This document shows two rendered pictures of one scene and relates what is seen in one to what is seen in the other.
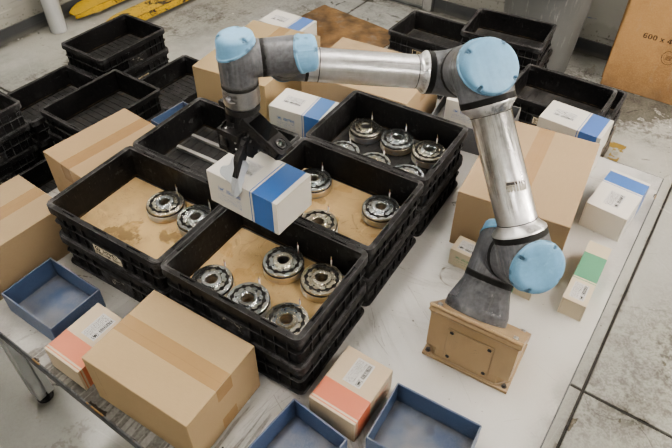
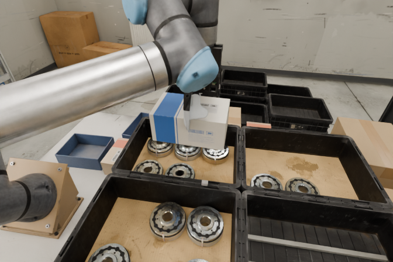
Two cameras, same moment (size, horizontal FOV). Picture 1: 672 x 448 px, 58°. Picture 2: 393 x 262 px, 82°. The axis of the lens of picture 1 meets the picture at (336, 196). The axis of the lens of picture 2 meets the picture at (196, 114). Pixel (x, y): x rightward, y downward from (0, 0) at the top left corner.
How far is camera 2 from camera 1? 161 cm
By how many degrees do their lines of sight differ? 101
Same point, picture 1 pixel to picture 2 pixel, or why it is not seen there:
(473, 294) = (31, 177)
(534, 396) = not seen: hidden behind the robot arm
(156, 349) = not seen: hidden behind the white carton
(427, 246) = not seen: outside the picture
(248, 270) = (202, 171)
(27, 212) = (368, 151)
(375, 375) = (110, 157)
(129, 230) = (302, 171)
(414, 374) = (90, 185)
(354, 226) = (135, 242)
